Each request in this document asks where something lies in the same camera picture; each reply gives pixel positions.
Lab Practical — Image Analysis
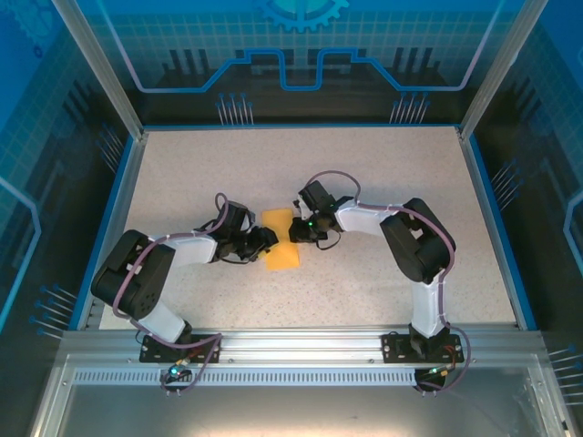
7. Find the aluminium mounting beam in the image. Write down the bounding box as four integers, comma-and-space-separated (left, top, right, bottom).
61, 325, 546, 365

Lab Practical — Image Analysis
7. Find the grey metal panel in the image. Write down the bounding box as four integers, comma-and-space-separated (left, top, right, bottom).
26, 354, 578, 437

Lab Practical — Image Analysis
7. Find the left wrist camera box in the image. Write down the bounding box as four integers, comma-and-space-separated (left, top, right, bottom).
225, 201, 257, 231

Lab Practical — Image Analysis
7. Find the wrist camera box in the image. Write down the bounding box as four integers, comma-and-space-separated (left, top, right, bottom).
225, 201, 257, 231
297, 180, 339, 215

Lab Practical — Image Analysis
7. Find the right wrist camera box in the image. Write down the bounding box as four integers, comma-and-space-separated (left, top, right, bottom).
297, 180, 339, 215

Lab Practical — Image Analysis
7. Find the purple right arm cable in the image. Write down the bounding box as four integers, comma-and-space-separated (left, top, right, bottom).
309, 169, 475, 395

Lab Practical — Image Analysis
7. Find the slotted grey cable duct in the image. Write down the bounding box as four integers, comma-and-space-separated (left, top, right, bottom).
72, 369, 456, 387

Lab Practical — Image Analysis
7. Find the blue table frame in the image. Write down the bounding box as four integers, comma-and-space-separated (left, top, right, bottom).
67, 121, 539, 332

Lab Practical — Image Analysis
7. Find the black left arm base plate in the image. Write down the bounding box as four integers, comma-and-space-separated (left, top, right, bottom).
138, 333, 223, 364

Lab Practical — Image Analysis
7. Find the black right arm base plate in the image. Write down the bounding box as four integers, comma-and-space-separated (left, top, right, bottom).
381, 331, 465, 364

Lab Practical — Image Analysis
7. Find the aluminium frame post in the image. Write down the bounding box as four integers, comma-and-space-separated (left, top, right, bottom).
49, 0, 149, 143
457, 0, 535, 143

